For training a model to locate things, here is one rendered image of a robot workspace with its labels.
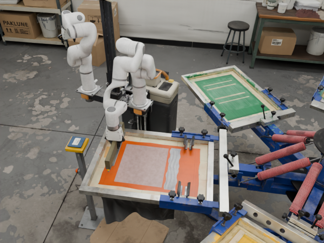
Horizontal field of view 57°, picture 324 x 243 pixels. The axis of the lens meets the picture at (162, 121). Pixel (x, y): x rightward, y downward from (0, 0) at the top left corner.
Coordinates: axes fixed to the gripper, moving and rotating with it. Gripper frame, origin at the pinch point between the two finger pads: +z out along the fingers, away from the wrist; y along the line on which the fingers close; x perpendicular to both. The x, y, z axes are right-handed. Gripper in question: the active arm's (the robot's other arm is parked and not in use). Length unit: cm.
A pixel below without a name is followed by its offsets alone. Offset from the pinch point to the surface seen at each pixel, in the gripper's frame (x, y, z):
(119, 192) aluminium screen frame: 27.7, -8.8, 10.9
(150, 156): -7.1, -21.3, 14.7
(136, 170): 6.6, -14.5, 14.6
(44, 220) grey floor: -1, 77, 110
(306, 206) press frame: 22, -115, 8
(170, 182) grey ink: 13.8, -37.4, 13.8
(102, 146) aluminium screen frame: -7.4, 12.2, 11.2
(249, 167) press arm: 0, -85, 6
